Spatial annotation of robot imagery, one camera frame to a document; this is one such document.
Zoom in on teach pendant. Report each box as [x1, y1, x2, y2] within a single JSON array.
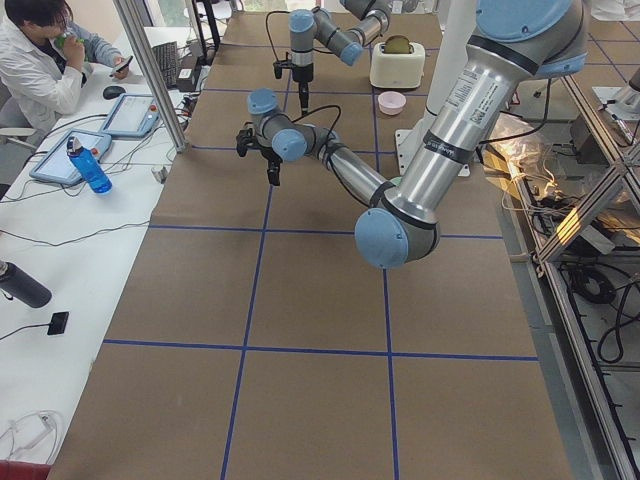
[[29, 129, 112, 186], [100, 94, 159, 138]]

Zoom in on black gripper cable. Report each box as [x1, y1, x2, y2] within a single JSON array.
[[264, 5, 324, 64]]

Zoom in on pink bowl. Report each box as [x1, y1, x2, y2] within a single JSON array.
[[377, 91, 406, 116]]

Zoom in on aluminium frame post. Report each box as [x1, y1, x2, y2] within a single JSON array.
[[113, 0, 187, 153]]

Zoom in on crumpled plastic bag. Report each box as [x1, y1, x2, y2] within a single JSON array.
[[485, 113, 555, 183]]

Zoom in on white safety glasses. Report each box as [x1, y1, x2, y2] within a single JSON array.
[[1, 410, 64, 465]]

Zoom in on blue water bottle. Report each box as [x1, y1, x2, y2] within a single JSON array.
[[66, 136, 112, 194]]

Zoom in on cream toaster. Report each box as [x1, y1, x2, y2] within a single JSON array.
[[369, 42, 426, 89]]

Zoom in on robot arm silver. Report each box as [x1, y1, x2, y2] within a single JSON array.
[[236, 1, 591, 269], [273, 1, 391, 114]]

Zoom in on black keyboard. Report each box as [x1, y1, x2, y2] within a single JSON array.
[[152, 41, 179, 89]]

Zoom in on seated person white coat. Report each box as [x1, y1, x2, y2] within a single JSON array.
[[0, 0, 135, 134]]

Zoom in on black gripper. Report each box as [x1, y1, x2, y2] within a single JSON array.
[[273, 59, 314, 115], [236, 127, 282, 186]]

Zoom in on black thermos bottle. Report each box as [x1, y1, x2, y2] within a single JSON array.
[[1, 261, 52, 308]]

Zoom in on upper teach pendant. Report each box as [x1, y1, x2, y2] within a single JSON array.
[[100, 94, 159, 138]]

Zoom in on small black square device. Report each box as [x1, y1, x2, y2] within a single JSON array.
[[47, 311, 69, 336]]

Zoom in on black computer mouse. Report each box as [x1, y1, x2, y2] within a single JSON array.
[[102, 85, 126, 100]]

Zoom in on lower teach pendant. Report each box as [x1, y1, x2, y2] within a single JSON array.
[[29, 129, 112, 186]]

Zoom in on bread slice in toaster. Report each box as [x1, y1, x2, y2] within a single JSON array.
[[383, 35, 412, 55]]

